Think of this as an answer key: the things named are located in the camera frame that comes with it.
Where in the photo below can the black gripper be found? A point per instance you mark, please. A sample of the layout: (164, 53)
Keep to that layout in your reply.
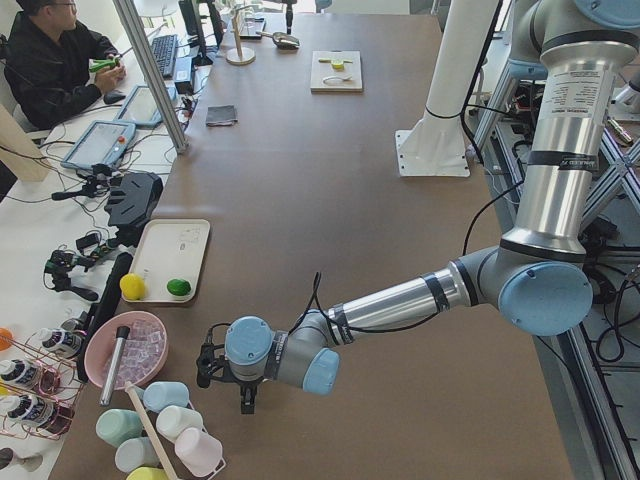
(246, 386)
(289, 17)

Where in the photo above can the white ceramic spoon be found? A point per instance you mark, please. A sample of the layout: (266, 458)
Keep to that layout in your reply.
(336, 80)

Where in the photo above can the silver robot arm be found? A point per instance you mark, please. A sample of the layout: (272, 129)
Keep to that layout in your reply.
(534, 276)
(289, 5)

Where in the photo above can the pink bowl with ice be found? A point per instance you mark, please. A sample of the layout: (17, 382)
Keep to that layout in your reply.
(145, 350)

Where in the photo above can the steel scoop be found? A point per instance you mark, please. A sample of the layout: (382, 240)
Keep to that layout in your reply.
(282, 40)

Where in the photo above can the bamboo cutting board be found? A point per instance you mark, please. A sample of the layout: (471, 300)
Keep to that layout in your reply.
(319, 70)

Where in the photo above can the yellow plastic knife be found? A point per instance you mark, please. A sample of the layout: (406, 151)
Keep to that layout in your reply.
(329, 60)

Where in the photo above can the wooden cup tree stand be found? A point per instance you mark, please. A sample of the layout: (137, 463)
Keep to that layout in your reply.
(239, 55)

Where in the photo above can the pink cup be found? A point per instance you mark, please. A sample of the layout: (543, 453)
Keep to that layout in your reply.
(201, 453)

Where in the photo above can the white cup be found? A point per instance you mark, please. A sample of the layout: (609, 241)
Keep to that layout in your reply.
(173, 420)

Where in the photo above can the black monitor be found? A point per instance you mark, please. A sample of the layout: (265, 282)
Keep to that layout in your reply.
(190, 11)

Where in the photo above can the light blue cup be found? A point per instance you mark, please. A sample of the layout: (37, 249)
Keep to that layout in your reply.
(161, 394)

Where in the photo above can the grey folded cloth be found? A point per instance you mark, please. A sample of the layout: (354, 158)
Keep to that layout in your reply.
(223, 115)

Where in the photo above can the wooden rack stick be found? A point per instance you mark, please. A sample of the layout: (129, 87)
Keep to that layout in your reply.
(151, 432)

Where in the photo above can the yellow cup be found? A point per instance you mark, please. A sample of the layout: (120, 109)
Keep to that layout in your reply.
(147, 473)

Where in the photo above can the pale blue cup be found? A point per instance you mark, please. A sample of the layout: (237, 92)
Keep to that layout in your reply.
(134, 453)

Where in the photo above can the black keyboard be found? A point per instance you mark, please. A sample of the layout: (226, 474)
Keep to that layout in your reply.
(164, 50)

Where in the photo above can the green lime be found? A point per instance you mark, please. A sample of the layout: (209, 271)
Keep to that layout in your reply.
(178, 287)

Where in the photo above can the mint green cup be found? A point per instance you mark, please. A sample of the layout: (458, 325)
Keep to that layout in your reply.
(115, 426)

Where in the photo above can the steel muddler rod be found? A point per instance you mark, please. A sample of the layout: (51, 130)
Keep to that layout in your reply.
(122, 334)

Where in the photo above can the yellow lemon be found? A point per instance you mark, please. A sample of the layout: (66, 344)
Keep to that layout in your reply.
(132, 287)

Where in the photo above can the cream serving tray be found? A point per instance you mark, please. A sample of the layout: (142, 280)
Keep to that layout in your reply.
(170, 248)

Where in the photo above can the blue teach pendant far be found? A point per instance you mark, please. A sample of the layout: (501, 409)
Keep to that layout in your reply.
(140, 109)

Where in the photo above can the blue teach pendant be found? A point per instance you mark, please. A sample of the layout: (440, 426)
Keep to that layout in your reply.
(140, 109)
(103, 143)

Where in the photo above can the blue teach pendant near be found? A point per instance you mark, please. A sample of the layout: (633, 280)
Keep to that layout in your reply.
(103, 143)

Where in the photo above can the black stand device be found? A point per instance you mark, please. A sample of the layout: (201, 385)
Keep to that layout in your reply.
(130, 205)

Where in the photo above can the seated person in black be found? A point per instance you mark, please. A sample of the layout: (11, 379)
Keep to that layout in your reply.
(48, 63)

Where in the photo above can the aluminium frame post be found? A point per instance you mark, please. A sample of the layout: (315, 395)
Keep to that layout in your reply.
(134, 29)

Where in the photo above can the copper wire bottle rack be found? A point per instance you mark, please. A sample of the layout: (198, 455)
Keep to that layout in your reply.
(40, 383)

